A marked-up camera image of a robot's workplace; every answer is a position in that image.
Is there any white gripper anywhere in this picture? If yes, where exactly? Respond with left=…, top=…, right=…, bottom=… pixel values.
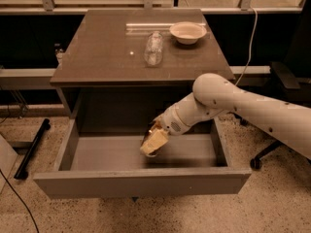
left=140, top=104, right=190, bottom=156

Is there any orange soda can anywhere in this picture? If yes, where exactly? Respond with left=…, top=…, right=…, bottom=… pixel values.
left=140, top=130, right=162, bottom=157

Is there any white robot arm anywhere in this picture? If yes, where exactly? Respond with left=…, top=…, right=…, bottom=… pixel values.
left=140, top=73, right=311, bottom=159

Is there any open grey top drawer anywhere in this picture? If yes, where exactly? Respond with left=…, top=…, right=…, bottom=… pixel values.
left=33, top=118, right=252, bottom=199

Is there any grey drawer cabinet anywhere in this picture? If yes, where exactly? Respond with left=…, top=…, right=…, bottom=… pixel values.
left=51, top=9, right=233, bottom=135

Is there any clear plastic bottle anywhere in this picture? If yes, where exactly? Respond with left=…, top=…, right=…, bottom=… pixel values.
left=144, top=31, right=163, bottom=66

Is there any white bowl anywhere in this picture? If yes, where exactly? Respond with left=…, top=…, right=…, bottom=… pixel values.
left=169, top=21, right=207, bottom=45

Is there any black bar on floor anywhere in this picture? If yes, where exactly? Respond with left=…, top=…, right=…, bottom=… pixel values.
left=14, top=118, right=51, bottom=180

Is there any black office chair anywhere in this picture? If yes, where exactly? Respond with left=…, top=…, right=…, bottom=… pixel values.
left=250, top=0, right=311, bottom=171

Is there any white hanging cable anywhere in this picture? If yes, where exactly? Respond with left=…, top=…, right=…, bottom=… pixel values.
left=234, top=7, right=259, bottom=87

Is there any black floor cable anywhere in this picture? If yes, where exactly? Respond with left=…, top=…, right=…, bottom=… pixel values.
left=0, top=168, right=41, bottom=233

